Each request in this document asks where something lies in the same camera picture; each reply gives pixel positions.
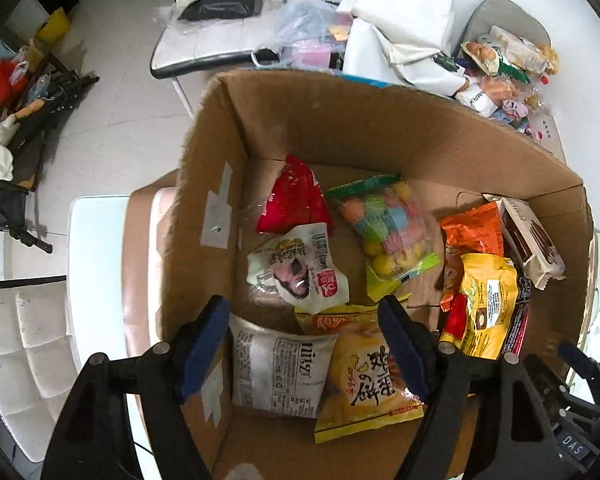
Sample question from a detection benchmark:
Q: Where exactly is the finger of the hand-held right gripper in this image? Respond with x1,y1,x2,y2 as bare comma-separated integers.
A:
524,355,573,428
559,342,600,411

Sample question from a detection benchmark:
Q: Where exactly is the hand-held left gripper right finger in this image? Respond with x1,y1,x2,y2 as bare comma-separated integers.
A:
377,295,566,480

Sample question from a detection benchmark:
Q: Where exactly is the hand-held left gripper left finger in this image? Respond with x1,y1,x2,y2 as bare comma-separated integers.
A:
40,295,230,480

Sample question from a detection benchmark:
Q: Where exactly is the yellow egg cake packet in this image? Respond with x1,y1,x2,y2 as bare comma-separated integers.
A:
295,302,427,445

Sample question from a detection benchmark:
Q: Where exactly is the silver snack packet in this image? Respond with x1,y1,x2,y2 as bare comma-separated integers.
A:
228,314,340,420

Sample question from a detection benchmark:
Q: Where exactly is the yellow noodle packet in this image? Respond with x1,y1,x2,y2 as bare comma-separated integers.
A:
437,253,521,361

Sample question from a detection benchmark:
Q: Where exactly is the white snack packet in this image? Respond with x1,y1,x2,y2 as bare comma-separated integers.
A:
246,222,351,314

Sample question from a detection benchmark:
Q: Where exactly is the red snack packet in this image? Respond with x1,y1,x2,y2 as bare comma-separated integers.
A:
256,155,334,236

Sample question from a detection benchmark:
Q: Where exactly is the large cardboard box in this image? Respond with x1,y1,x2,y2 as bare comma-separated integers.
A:
160,67,596,480

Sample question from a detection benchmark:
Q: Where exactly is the colourful candy bag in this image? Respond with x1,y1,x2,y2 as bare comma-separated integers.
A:
326,174,442,303

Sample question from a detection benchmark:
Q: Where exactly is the orange snack packet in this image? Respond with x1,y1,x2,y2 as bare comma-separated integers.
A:
437,202,506,311

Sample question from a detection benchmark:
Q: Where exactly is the brown and white biscuit packet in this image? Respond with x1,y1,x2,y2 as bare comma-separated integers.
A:
482,194,567,291

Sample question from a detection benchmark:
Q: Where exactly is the white tufted chair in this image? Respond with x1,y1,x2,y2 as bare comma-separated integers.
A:
0,280,82,463

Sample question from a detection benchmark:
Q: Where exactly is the black tripod stand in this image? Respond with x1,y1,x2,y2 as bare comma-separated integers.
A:
0,179,54,254

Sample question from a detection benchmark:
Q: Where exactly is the pile of assorted snack packets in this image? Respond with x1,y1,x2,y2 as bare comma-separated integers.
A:
455,25,562,137

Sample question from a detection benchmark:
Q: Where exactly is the black equipment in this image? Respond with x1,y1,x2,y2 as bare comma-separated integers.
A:
5,71,101,158

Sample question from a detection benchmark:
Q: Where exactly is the white chair with black rim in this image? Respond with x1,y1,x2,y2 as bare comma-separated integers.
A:
150,0,292,106

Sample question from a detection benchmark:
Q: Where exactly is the white tote bag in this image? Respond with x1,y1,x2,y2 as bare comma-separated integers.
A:
340,0,470,97

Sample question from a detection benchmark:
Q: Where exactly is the clear plastic bag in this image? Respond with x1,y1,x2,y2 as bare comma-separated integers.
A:
252,0,357,70

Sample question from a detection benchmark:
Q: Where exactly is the black bag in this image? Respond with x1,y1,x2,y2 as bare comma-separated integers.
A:
178,0,264,22

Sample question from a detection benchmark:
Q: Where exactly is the yellow bin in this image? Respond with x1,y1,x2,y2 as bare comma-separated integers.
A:
35,7,74,44

